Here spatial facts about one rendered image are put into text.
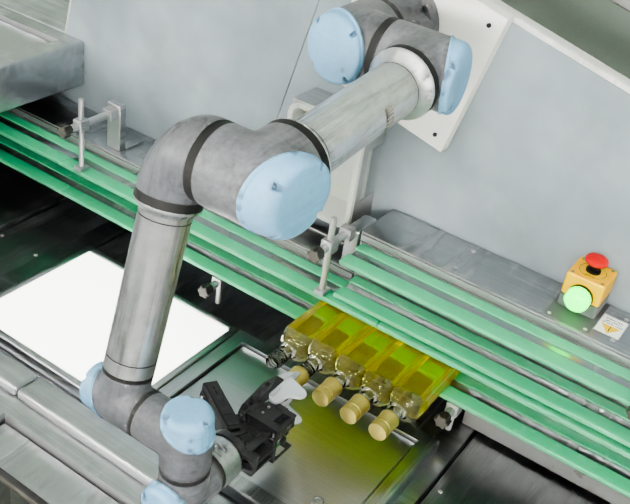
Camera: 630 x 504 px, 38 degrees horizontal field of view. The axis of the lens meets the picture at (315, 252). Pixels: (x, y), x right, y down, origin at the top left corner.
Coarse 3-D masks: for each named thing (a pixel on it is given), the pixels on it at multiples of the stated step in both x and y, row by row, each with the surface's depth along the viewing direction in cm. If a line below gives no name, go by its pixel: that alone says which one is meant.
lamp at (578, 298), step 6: (570, 288) 157; (576, 288) 156; (582, 288) 156; (570, 294) 156; (576, 294) 155; (582, 294) 155; (588, 294) 156; (564, 300) 157; (570, 300) 156; (576, 300) 155; (582, 300) 155; (588, 300) 155; (570, 306) 156; (576, 306) 156; (582, 306) 155; (588, 306) 156
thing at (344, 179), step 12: (300, 108) 177; (360, 156) 171; (336, 168) 184; (348, 168) 182; (360, 168) 173; (336, 180) 185; (348, 180) 184; (336, 192) 187; (348, 192) 185; (336, 204) 185; (348, 204) 177; (324, 216) 182; (336, 216) 182; (348, 216) 178
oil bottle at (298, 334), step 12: (312, 312) 171; (324, 312) 172; (336, 312) 172; (300, 324) 168; (312, 324) 168; (324, 324) 169; (288, 336) 165; (300, 336) 165; (312, 336) 166; (300, 348) 164; (300, 360) 166
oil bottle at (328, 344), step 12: (336, 324) 168; (348, 324) 169; (360, 324) 169; (324, 336) 165; (336, 336) 165; (348, 336) 166; (312, 348) 162; (324, 348) 162; (336, 348) 162; (324, 360) 162; (324, 372) 163
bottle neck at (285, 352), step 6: (282, 348) 163; (288, 348) 164; (270, 354) 162; (276, 354) 162; (282, 354) 162; (288, 354) 163; (270, 360) 163; (276, 360) 161; (282, 360) 162; (270, 366) 162; (276, 366) 161
